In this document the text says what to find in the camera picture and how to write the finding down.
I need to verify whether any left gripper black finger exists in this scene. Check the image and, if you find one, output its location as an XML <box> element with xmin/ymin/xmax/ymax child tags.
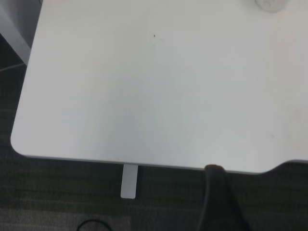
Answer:
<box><xmin>196</xmin><ymin>164</ymin><xmax>252</xmax><ymax>231</ymax></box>

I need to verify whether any white paper coffee cup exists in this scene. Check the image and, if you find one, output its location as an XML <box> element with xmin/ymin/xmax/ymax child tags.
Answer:
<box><xmin>255</xmin><ymin>0</ymin><xmax>288</xmax><ymax>13</ymax></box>

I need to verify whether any black floor cable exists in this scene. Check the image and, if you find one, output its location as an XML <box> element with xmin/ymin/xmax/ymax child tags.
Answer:
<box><xmin>76</xmin><ymin>217</ymin><xmax>114</xmax><ymax>231</ymax></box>

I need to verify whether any grey floor cable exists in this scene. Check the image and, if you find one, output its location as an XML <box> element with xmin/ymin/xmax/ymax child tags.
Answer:
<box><xmin>0</xmin><ymin>63</ymin><xmax>25</xmax><ymax>72</ymax></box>

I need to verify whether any white frame post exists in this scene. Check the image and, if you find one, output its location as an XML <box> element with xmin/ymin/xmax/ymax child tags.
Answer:
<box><xmin>0</xmin><ymin>7</ymin><xmax>32</xmax><ymax>64</ymax></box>

